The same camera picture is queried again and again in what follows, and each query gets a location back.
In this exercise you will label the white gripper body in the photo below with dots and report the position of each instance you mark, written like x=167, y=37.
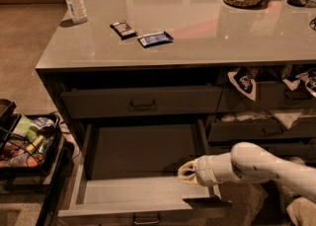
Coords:
x=204, y=171

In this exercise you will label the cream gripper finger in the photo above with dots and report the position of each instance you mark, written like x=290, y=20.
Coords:
x=189, y=179
x=188, y=168

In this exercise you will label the grey drawer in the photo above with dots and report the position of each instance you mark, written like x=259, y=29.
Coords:
x=127, y=176
x=227, y=128
x=269, y=95
x=306, y=151
x=141, y=101

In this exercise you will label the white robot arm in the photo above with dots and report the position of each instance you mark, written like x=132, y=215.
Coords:
x=249, y=163

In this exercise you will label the grey drawer cabinet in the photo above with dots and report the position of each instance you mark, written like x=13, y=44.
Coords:
x=210, y=39

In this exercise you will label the blue snack packet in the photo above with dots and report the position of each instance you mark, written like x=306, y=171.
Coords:
x=155, y=39

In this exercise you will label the black snack packet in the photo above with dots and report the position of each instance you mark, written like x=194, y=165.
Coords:
x=123, y=29

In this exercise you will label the green snack bag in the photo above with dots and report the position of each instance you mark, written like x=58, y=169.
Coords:
x=31, y=129

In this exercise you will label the black wire basket cart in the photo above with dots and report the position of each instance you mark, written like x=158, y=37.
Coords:
x=32, y=173

